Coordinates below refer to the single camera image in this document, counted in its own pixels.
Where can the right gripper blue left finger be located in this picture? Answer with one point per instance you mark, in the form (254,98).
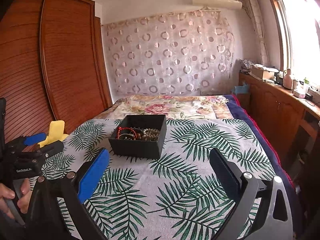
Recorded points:
(91,172)

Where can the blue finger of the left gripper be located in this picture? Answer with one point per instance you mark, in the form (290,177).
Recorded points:
(34,139)

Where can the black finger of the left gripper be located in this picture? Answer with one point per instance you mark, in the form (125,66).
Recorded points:
(51,149)

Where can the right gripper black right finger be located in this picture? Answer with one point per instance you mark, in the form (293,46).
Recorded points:
(224,171)

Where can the dark bead jewelry pile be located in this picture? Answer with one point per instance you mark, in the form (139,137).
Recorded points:
(126,136)

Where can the black square jewelry box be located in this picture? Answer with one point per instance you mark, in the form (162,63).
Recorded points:
(150,133)

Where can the yellow plush toy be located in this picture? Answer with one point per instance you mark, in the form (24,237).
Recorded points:
(56,132)

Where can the navy blue blanket red trim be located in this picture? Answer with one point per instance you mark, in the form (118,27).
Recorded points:
(257,134)

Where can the palm leaf print cloth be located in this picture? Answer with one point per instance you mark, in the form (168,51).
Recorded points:
(177,196)

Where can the brown wooden wardrobe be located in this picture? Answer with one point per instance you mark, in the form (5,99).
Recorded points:
(52,65)

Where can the blue tissue box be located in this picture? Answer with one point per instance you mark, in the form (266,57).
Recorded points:
(241,89)

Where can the wooden side cabinet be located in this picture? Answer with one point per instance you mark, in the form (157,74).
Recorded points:
(287,122)

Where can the floral quilt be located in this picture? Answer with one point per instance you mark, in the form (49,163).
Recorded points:
(173,107)

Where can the pink bottle on sill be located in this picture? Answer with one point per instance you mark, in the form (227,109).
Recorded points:
(287,79)

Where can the cardboard box on cabinet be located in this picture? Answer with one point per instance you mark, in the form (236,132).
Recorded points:
(264,73)

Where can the circle patterned sheer curtain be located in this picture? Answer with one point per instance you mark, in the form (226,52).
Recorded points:
(179,53)

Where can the window with white frame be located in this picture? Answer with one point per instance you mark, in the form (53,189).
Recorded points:
(298,27)

